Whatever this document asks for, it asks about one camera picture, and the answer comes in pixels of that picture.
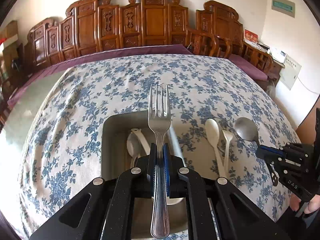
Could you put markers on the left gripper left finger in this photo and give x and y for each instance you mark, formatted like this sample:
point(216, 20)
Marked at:
point(151, 167)

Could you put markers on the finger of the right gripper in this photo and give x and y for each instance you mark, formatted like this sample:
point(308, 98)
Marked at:
point(273, 150)
point(268, 157)

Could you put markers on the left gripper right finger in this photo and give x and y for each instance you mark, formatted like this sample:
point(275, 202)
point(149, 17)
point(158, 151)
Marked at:
point(167, 163)

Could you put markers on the metal spoon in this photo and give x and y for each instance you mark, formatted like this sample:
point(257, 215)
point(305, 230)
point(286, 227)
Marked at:
point(247, 129)

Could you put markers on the cream plastic fork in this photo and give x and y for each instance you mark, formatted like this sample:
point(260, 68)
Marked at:
point(228, 137)

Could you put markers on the cream plastic spoon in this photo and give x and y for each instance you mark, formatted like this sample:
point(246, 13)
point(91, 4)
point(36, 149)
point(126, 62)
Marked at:
point(213, 136)

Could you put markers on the metal fork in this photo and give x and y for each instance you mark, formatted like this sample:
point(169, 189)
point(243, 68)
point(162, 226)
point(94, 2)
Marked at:
point(159, 122)

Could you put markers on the white plastic spoon in tray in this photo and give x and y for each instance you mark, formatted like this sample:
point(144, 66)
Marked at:
point(137, 145)

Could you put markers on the grey metal utensil tray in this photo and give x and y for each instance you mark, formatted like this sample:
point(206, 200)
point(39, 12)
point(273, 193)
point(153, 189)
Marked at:
point(115, 160)

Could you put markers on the purple side cushion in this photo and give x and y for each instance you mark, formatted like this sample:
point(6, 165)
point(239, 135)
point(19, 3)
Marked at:
point(252, 71)

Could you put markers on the blue floral tablecloth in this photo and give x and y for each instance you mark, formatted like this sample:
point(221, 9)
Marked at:
point(63, 151)

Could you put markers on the purple bench cushion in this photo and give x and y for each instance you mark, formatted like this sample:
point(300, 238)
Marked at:
point(111, 54)

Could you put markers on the red calendar card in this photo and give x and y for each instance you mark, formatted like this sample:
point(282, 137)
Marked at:
point(250, 37)

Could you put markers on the wooden armchair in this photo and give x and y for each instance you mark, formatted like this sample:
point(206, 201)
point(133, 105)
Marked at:
point(207, 44)

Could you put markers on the carved wooden long bench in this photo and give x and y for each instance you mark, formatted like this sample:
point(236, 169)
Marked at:
point(93, 26)

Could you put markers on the carved wooden side bench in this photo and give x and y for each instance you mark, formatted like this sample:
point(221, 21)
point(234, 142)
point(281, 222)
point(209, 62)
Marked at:
point(222, 20)

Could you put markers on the white wall panel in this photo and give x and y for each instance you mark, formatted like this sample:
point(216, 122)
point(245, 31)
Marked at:
point(289, 73)

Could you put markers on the green wall sign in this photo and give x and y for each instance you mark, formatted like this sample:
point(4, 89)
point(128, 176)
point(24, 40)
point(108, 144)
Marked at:
point(284, 6)

